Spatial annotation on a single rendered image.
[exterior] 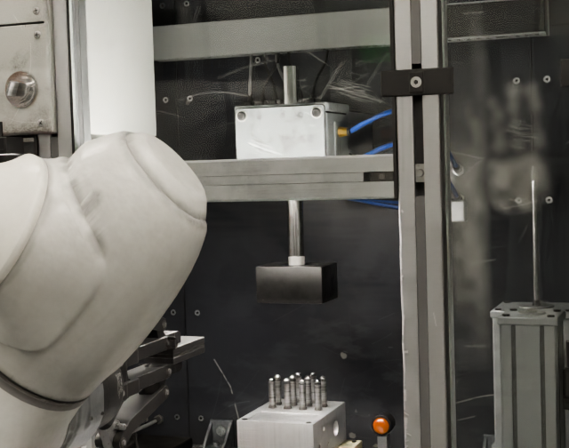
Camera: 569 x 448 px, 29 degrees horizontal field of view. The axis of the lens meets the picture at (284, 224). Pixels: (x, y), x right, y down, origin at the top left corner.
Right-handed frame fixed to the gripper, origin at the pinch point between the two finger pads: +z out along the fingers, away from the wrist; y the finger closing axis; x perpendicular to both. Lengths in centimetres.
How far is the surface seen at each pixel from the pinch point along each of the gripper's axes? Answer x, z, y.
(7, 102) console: 26.0, 12.2, 25.0
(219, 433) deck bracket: 21, 55, -22
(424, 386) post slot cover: -20.8, 13.4, -5.2
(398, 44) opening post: -18.9, 13.4, 28.9
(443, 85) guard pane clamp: -23.3, 13.1, 24.5
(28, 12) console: 22.9, 12.2, 34.9
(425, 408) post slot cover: -20.9, 13.5, -7.4
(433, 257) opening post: -22.0, 13.4, 7.7
